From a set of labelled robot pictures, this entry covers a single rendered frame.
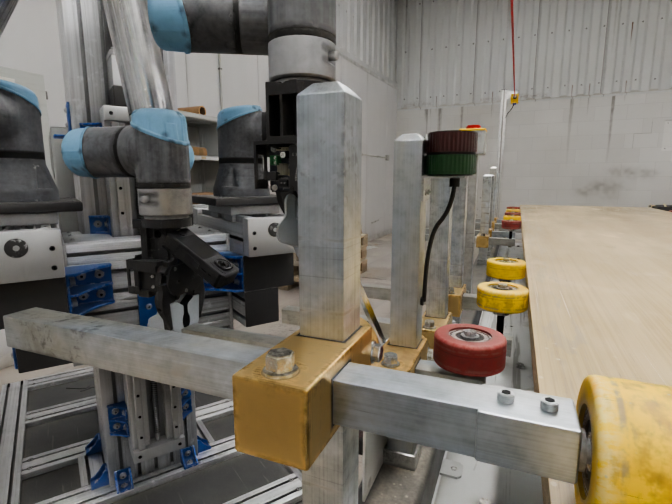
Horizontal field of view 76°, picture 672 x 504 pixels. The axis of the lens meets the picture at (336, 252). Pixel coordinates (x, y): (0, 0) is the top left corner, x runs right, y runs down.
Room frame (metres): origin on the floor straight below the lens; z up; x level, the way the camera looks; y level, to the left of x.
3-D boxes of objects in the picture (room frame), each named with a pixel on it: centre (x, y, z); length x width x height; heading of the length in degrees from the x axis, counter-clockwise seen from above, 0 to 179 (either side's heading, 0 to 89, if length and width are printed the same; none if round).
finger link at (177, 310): (0.63, 0.26, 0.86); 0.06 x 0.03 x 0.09; 67
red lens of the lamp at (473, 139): (0.52, -0.14, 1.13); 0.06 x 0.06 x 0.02
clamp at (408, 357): (0.52, -0.09, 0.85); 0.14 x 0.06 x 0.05; 157
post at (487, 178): (1.92, -0.67, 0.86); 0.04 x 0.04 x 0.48; 67
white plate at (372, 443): (0.57, -0.08, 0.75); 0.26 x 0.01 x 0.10; 157
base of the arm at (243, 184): (1.17, 0.26, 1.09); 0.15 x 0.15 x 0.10
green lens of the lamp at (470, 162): (0.52, -0.14, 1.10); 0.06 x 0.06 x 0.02
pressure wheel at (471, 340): (0.47, -0.15, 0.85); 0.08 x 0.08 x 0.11
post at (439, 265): (0.77, -0.19, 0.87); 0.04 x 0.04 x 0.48; 67
